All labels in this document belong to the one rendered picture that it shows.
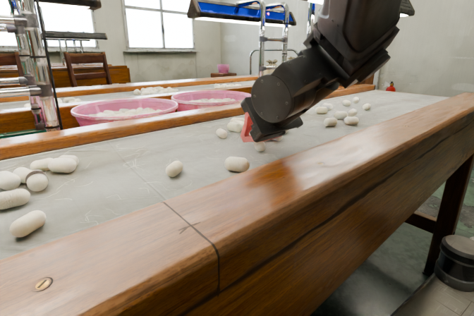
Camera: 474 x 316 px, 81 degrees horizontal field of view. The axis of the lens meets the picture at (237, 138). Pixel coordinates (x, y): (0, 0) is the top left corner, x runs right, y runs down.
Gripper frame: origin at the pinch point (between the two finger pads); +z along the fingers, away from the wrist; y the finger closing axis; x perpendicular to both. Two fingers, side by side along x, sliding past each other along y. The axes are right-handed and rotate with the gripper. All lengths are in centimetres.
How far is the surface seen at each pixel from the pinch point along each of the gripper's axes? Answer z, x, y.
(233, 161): -5.6, 4.9, 9.1
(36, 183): 3.3, -1.8, 31.5
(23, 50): 29, -44, 26
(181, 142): 8.9, -4.7, 7.6
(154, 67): 414, -324, -228
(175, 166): -2.1, 2.4, 16.0
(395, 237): 49, 57, -108
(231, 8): 29, -67, -51
